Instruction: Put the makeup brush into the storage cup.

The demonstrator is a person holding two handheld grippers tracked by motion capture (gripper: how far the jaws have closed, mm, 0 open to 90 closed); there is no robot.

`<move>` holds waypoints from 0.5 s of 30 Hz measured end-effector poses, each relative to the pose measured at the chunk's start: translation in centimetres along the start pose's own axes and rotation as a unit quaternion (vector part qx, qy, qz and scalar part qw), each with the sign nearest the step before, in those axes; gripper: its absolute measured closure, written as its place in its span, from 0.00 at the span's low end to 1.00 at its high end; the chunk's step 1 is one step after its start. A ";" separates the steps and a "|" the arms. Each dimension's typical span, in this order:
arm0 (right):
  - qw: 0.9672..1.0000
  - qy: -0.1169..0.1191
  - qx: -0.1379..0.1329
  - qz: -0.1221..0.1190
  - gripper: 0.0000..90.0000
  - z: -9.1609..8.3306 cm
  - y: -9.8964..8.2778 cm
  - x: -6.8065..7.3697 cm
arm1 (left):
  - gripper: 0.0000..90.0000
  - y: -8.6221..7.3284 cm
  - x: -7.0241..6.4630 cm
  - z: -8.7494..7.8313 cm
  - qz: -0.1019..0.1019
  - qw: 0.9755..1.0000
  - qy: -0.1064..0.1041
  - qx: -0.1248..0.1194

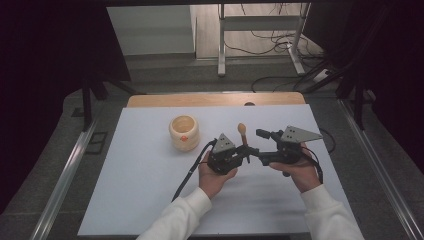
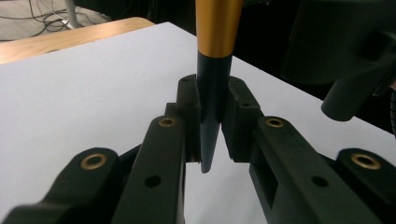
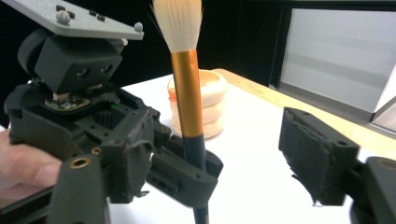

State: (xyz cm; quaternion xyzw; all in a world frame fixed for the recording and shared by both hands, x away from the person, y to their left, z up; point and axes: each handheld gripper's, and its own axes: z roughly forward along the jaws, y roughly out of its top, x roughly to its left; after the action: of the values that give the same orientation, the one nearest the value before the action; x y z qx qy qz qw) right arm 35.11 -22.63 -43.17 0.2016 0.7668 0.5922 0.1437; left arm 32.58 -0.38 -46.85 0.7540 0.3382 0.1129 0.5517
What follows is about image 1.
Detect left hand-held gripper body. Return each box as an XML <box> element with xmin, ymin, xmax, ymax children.
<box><xmin>206</xmin><ymin>132</ymin><xmax>246</xmax><ymax>176</ymax></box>

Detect person's right hand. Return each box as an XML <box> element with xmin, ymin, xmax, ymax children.
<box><xmin>268</xmin><ymin>142</ymin><xmax>322</xmax><ymax>194</ymax></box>

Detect black floor cables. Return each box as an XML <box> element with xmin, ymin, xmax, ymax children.
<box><xmin>222</xmin><ymin>2</ymin><xmax>325</xmax><ymax>94</ymax></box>

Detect black floor plate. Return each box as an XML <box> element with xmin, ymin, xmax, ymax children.
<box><xmin>85</xmin><ymin>131</ymin><xmax>109</xmax><ymax>156</ymax></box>

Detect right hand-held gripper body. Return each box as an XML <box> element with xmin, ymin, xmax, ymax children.
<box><xmin>275</xmin><ymin>125</ymin><xmax>324</xmax><ymax>165</ymax></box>

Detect aluminium rail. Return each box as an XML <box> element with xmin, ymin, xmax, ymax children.
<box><xmin>29</xmin><ymin>120</ymin><xmax>98</xmax><ymax>240</ymax></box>
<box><xmin>337</xmin><ymin>99</ymin><xmax>424</xmax><ymax>240</ymax></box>

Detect wooden spoon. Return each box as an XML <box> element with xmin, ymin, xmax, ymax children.
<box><xmin>237</xmin><ymin>122</ymin><xmax>251</xmax><ymax>165</ymax></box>

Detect white metal stand frame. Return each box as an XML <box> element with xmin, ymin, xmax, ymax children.
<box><xmin>217</xmin><ymin>2</ymin><xmax>307</xmax><ymax>78</ymax></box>

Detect person's left hand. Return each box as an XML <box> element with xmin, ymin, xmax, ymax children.
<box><xmin>198</xmin><ymin>150</ymin><xmax>239</xmax><ymax>200</ymax></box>

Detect black stand legs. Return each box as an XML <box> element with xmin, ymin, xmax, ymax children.
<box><xmin>80</xmin><ymin>73</ymin><xmax>147</xmax><ymax>132</ymax></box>
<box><xmin>293</xmin><ymin>56</ymin><xmax>378</xmax><ymax>131</ymax></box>

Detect left hand-held gripper black cable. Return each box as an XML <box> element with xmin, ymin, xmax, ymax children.
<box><xmin>171</xmin><ymin>138</ymin><xmax>218</xmax><ymax>203</ymax></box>

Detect hand-held gripper black cable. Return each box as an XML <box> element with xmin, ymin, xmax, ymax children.
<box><xmin>171</xmin><ymin>138</ymin><xmax>218</xmax><ymax>203</ymax></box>
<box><xmin>301</xmin><ymin>127</ymin><xmax>337</xmax><ymax>185</ymax></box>

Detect dark curtain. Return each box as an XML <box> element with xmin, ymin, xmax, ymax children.
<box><xmin>0</xmin><ymin>0</ymin><xmax>132</xmax><ymax>215</ymax></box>
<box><xmin>302</xmin><ymin>0</ymin><xmax>424</xmax><ymax>165</ymax></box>

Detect wooden table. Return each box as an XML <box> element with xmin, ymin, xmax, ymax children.
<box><xmin>126</xmin><ymin>91</ymin><xmax>307</xmax><ymax>109</ymax></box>

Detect white power strip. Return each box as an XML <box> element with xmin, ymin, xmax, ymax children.
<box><xmin>312</xmin><ymin>68</ymin><xmax>332</xmax><ymax>84</ymax></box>

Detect cream ribbed round pot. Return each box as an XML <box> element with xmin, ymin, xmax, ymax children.
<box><xmin>168</xmin><ymin>114</ymin><xmax>201</xmax><ymax>153</ymax></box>

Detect right hand-held gripper black cable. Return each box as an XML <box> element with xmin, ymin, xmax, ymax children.
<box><xmin>301</xmin><ymin>127</ymin><xmax>337</xmax><ymax>185</ymax></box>

